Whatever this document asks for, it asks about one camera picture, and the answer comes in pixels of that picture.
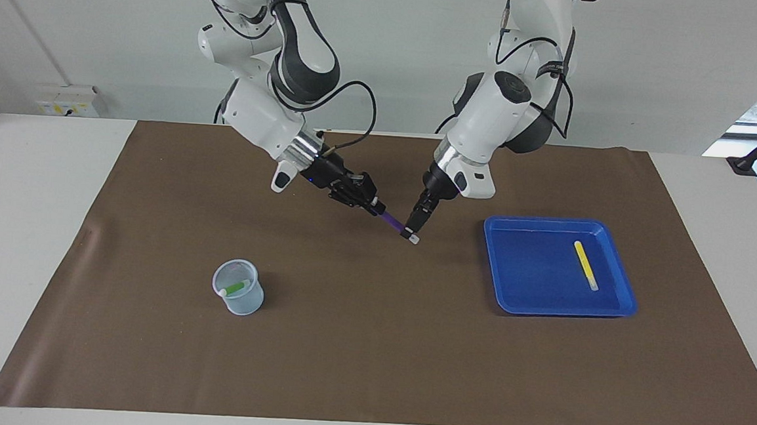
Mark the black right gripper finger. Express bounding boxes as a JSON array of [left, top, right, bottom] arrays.
[[328, 190, 387, 217], [346, 171, 380, 203]]

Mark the purple marker pen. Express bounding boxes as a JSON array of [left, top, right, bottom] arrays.
[[377, 209, 422, 245]]

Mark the yellow marker pen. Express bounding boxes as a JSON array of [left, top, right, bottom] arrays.
[[571, 241, 602, 293]]

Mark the blue plastic tray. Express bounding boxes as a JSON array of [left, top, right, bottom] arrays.
[[478, 212, 644, 322]]

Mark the brown table mat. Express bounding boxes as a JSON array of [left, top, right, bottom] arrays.
[[0, 111, 757, 425]]

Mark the clear plastic cup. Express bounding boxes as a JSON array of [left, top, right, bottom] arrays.
[[210, 258, 267, 317]]

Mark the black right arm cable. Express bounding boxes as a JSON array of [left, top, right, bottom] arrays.
[[316, 78, 379, 157]]

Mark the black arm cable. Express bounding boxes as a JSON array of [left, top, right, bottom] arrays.
[[316, 78, 379, 157], [491, 0, 581, 141]]

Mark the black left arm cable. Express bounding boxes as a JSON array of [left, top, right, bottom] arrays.
[[491, 0, 581, 141]]

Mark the white wall outlet box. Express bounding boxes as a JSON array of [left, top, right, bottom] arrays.
[[35, 83, 102, 119]]

